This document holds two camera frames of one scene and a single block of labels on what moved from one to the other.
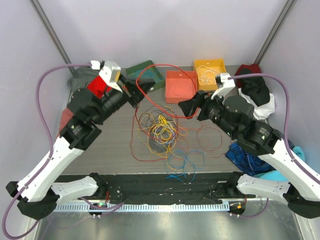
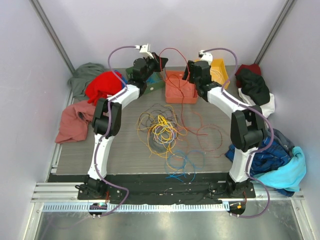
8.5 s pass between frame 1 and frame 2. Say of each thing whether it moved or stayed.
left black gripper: moved
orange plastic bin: stayed
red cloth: stayed
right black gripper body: moved
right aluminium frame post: stayed
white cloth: stayed
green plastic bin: stayed
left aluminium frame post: stayed
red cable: moved
